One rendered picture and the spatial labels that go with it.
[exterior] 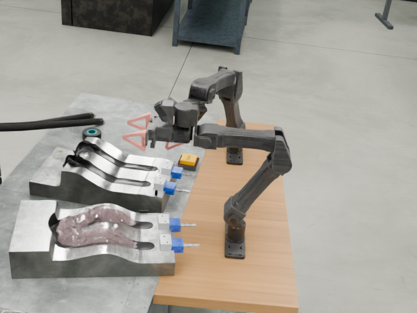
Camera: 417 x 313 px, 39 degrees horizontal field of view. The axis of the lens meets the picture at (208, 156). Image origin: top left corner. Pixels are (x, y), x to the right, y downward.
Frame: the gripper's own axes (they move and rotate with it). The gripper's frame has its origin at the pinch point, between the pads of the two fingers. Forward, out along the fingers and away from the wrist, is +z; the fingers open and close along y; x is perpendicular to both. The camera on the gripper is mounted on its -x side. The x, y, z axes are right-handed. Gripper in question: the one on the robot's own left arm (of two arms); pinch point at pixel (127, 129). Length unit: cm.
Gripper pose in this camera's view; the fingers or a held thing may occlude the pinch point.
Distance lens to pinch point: 187.3
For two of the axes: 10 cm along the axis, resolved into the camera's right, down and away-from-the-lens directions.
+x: -0.7, 8.5, 5.2
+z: -10.0, -0.8, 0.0
